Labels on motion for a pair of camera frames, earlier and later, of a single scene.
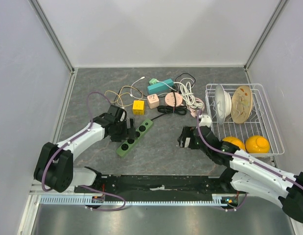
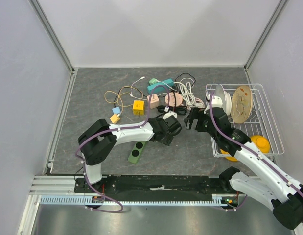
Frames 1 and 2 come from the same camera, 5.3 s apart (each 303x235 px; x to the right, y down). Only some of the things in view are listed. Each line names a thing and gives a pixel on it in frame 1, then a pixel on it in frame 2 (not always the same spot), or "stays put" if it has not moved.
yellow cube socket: (138, 107) stays put
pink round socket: (169, 99) stays put
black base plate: (141, 187) stays put
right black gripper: (186, 131) → (195, 113)
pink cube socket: (153, 101) stays put
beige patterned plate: (241, 105) stays put
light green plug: (152, 81) stays put
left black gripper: (128, 133) → (167, 140)
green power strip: (141, 131) → (136, 152)
